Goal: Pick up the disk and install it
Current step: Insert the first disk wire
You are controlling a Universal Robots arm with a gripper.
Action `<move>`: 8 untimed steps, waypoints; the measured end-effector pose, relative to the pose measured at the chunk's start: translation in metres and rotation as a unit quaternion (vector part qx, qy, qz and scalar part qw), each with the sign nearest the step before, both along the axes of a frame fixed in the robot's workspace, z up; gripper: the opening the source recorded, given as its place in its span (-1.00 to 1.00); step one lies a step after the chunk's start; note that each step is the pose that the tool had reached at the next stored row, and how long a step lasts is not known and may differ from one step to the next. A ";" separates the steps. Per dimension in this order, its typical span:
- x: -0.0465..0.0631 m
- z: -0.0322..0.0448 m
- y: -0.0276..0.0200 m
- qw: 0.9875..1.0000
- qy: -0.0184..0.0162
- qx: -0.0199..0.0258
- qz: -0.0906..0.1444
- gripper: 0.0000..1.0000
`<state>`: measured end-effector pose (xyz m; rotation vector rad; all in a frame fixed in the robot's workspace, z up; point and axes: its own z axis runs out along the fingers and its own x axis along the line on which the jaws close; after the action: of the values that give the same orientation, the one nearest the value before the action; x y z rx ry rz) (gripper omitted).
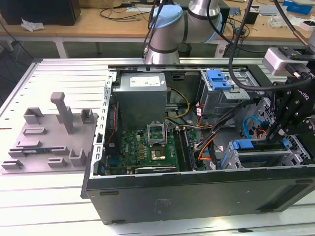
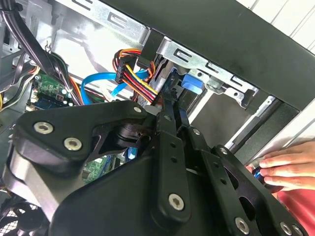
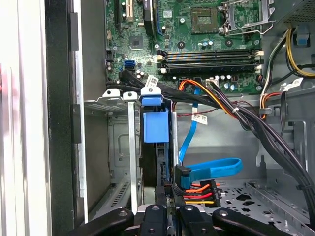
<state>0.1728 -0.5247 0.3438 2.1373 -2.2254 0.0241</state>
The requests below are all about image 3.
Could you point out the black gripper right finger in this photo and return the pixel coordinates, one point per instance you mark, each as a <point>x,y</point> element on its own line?
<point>194,221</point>

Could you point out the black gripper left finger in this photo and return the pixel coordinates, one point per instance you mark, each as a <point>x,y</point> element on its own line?
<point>157,221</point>

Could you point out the hard disk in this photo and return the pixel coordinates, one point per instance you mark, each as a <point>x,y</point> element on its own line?
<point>155,127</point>

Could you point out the metal disk bay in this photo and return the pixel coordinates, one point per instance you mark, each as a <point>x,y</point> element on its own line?
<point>118,137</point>

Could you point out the black RAM slot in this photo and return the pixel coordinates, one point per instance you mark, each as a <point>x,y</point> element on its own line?
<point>209,69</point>
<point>209,64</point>
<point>209,57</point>
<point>209,52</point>

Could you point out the black open PC case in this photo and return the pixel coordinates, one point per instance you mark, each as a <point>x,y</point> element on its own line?
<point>61,98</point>

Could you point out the green motherboard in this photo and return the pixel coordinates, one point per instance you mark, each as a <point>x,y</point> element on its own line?
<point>172,41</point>

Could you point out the locking lever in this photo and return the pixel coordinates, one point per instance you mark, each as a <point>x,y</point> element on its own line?
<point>243,34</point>

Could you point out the CPU socket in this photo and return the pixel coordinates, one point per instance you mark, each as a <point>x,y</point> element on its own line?
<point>204,20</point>

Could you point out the black graphics card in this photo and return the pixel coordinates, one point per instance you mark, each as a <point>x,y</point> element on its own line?
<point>148,17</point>

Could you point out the white expansion slot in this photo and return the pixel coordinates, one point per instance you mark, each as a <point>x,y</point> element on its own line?
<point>129,11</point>

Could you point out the metal socket cover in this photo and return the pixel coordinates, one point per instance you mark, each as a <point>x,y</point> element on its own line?
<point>267,9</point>

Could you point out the grey power supply unit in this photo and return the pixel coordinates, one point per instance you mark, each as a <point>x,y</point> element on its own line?
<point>300,12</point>

